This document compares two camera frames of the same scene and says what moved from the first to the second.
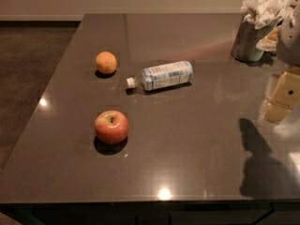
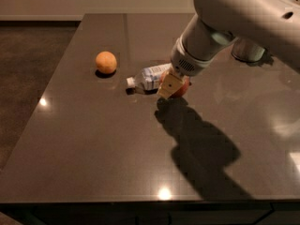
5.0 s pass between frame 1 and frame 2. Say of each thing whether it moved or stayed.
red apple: moved
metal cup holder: stayed
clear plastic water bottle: stayed
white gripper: moved
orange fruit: stayed
